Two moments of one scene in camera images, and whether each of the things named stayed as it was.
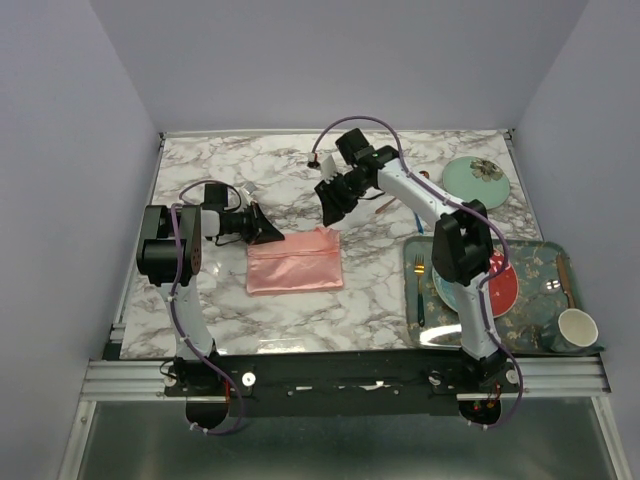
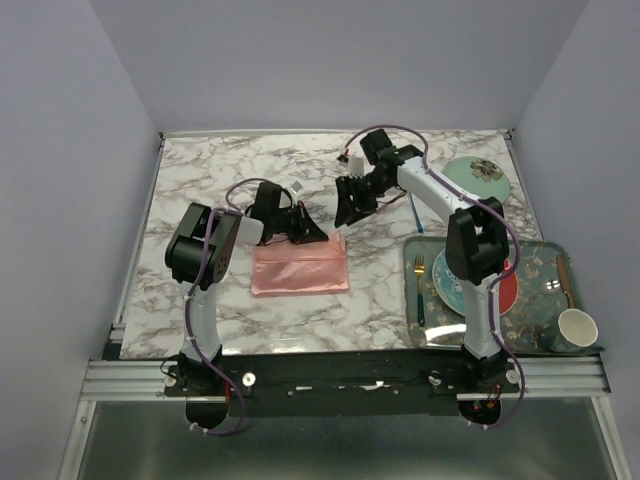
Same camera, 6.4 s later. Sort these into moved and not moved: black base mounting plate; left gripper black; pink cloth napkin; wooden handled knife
Moved: left gripper black
Not moved: black base mounting plate; wooden handled knife; pink cloth napkin
